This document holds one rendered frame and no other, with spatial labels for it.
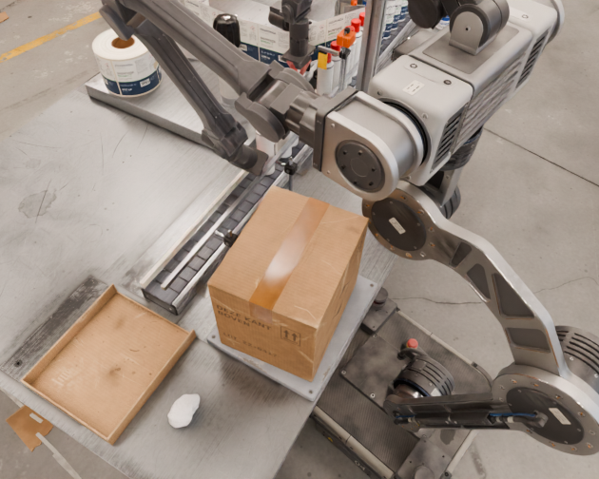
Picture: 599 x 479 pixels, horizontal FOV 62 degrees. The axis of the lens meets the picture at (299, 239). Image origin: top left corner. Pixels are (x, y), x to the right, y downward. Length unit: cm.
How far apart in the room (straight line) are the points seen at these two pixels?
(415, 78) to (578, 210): 228
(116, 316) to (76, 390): 20
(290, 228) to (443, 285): 144
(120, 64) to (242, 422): 119
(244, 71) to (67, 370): 82
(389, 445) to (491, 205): 148
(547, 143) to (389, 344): 182
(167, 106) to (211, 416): 106
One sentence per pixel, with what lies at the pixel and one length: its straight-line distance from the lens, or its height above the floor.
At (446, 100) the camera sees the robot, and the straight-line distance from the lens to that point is 78.
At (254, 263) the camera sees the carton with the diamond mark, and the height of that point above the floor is 112.
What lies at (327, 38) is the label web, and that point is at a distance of 192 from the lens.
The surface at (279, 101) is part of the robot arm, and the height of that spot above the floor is 147.
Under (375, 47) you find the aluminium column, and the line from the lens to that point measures 154.
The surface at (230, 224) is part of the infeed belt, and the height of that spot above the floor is 88.
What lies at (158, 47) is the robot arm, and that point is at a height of 140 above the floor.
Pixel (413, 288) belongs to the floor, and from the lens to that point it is 239.
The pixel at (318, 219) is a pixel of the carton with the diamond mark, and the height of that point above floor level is 112.
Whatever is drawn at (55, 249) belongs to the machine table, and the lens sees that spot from 156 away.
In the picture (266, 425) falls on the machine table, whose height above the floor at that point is 83.
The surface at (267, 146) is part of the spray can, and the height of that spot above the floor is 100.
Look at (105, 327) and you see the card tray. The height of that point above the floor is 83.
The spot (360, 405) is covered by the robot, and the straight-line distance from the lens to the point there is 185.
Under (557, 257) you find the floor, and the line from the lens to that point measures 275.
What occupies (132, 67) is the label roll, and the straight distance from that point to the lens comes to 183.
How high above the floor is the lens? 198
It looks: 53 degrees down
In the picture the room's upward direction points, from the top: 2 degrees clockwise
